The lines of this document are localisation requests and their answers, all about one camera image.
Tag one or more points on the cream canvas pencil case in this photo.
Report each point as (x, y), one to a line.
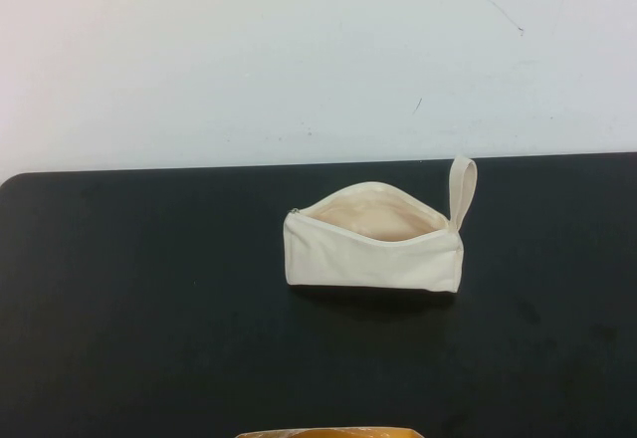
(358, 259)

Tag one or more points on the yellow object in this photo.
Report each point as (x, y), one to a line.
(328, 433)

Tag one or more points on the black table mat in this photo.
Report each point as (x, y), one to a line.
(149, 308)

